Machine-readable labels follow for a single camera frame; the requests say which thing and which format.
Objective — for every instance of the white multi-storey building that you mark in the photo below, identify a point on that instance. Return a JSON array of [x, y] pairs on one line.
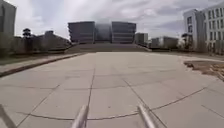
[[206, 26]]

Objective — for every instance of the tall grey building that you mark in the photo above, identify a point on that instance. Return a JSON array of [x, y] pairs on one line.
[[6, 16]]

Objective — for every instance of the brown sloped embankment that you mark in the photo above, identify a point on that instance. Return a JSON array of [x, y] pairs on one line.
[[106, 47]]

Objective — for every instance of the large grey tiered building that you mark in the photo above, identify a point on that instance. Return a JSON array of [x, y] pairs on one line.
[[81, 31]]

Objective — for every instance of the grey concrete slab plaza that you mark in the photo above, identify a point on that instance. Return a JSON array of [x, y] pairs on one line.
[[110, 76]]

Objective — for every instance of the small grey building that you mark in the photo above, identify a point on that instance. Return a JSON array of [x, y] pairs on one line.
[[141, 38]]

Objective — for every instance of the brown dirt patch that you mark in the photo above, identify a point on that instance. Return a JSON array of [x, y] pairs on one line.
[[206, 66]]

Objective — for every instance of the green bushes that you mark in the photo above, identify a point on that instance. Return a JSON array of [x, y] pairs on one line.
[[5, 43]]

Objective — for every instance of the dark raised kerb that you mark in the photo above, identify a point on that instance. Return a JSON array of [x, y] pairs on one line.
[[33, 64]]

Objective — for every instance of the pale low building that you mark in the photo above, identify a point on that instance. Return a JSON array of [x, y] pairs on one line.
[[165, 42]]

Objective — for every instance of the robot's own part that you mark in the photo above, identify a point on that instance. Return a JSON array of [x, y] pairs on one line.
[[80, 118], [146, 116]]

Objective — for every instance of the low brown building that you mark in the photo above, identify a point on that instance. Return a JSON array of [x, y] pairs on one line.
[[50, 41]]

